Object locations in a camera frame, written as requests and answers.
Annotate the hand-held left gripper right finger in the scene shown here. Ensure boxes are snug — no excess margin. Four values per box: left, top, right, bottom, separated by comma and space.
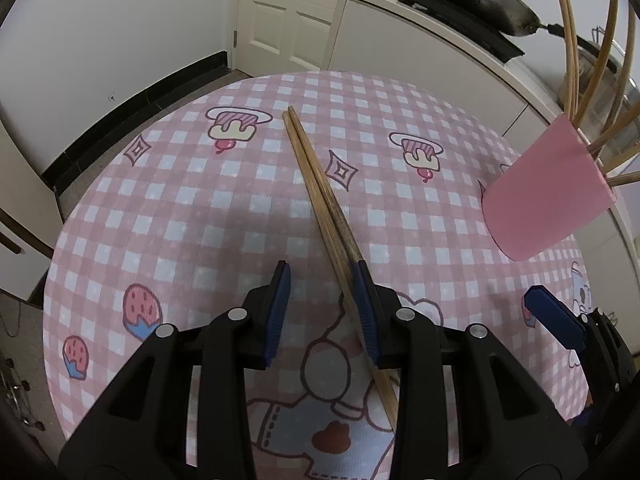
351, 260, 590, 480

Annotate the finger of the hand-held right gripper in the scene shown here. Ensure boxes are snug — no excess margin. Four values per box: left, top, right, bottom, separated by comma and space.
523, 284, 632, 392

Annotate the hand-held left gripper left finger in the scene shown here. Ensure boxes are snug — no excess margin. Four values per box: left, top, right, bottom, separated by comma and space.
57, 260, 292, 480

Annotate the pink cup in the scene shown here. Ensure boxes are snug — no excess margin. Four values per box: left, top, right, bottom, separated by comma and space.
481, 112, 618, 263

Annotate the long bamboo chopstick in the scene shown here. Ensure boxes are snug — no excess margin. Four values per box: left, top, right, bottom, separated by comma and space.
289, 106, 366, 281
281, 110, 399, 420

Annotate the bunch of bamboo chopsticks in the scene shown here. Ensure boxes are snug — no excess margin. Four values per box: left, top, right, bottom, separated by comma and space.
551, 0, 640, 188

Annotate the pink checkered tablecloth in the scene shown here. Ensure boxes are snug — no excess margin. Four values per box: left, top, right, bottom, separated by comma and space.
42, 71, 601, 480

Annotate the black baseboard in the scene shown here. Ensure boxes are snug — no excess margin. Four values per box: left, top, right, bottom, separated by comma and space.
41, 50, 236, 196

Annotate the white kitchen cabinet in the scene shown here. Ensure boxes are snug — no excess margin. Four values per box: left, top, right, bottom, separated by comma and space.
327, 0, 640, 271

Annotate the white panel door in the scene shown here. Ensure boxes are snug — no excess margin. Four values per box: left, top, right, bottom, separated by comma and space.
232, 0, 386, 78

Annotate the black gas stove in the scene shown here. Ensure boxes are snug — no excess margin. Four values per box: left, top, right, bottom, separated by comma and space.
391, 0, 526, 63

